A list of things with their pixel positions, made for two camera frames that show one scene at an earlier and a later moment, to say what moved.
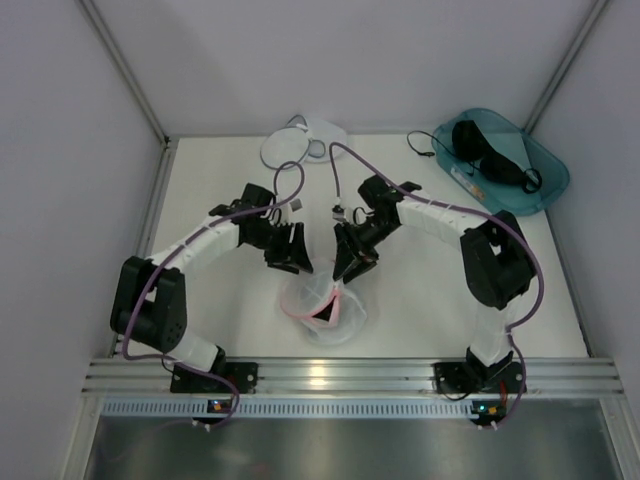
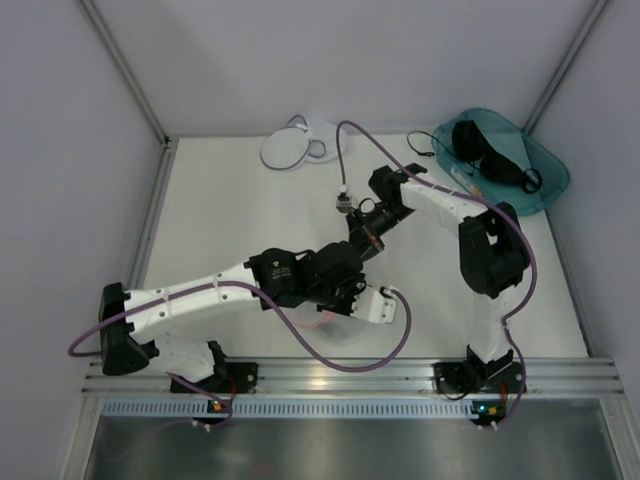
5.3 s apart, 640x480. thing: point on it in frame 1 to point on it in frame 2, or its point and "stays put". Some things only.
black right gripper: [354, 248] stays put
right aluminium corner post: [568, 63] stays put
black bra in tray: [469, 145] stays put
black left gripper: [286, 247] to [342, 298]
